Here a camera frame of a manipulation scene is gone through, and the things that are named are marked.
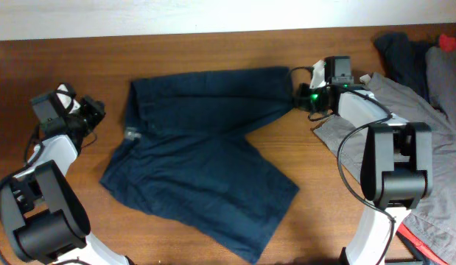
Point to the grey shorts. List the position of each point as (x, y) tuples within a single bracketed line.
[(433, 221)]

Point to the red and black garment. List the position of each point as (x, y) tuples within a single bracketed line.
[(420, 251)]

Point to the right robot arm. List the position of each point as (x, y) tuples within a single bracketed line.
[(396, 169)]

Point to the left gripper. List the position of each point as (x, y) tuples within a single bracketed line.
[(88, 104)]

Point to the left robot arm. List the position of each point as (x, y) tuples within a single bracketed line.
[(41, 215)]

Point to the red cloth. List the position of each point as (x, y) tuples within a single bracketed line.
[(447, 43)]

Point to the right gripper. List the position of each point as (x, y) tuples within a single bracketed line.
[(302, 103)]

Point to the navy blue shorts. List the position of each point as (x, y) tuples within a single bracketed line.
[(185, 155)]

